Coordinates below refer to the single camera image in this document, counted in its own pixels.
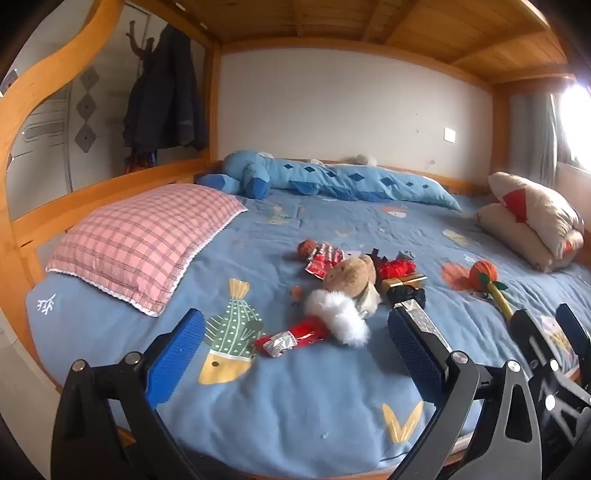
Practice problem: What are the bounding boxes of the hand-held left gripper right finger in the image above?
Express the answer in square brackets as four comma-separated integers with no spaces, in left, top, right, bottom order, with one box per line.
[387,305,543,480]

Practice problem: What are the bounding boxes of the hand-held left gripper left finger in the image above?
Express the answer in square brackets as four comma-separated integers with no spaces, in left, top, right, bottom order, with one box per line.
[51,308,206,480]

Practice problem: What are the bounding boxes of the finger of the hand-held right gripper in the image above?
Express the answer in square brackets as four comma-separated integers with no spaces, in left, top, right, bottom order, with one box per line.
[508,309,561,377]
[555,303,591,370]

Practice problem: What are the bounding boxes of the red snack wrapper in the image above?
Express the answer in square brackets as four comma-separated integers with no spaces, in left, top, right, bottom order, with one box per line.
[302,242,347,280]
[255,318,333,358]

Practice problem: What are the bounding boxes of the gold box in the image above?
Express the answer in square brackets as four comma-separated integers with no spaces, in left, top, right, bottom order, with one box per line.
[379,273,428,291]

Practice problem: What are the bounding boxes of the white fluffy fur piece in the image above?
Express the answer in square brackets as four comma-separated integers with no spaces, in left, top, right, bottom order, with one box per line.
[302,290,371,348]

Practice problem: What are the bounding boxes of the red cloth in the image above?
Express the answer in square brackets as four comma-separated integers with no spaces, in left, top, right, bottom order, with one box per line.
[378,259,416,280]

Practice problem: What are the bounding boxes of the brown teddy bear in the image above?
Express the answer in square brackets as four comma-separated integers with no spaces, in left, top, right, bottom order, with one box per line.
[323,256,384,319]

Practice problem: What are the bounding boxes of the cream pillow with red print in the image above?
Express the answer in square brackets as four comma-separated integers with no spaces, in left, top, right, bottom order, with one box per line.
[475,172,586,273]

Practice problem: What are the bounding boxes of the pink plaid pillow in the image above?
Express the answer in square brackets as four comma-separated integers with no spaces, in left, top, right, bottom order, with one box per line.
[45,184,249,318]

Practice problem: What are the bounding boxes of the crumpled red snack wrapper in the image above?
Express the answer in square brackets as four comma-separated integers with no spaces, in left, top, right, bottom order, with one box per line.
[255,318,333,358]

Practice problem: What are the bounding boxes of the blue printed bedsheet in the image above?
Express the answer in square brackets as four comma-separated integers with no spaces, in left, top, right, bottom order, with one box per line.
[25,185,591,478]

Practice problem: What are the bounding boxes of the blue and orange bag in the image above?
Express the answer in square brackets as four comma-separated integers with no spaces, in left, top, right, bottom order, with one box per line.
[122,150,160,175]

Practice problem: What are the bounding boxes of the grey curtain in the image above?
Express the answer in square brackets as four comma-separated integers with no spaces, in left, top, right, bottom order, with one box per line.
[508,92,573,185]

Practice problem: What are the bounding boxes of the long blue plush toy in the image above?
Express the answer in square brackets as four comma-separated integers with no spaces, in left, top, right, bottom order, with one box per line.
[196,150,462,212]

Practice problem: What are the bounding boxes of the bright window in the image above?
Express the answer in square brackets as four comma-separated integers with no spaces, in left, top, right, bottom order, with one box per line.
[556,83,591,171]

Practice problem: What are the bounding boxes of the dark hanging jacket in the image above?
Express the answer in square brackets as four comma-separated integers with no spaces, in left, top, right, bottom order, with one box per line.
[122,23,208,153]

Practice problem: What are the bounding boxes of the white wardrobe with diamond pattern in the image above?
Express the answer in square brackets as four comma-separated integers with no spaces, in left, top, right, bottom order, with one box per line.
[4,0,215,222]

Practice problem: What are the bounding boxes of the wooden bunk bed frame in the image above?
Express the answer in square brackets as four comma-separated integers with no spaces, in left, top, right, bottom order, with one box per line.
[0,0,591,480]

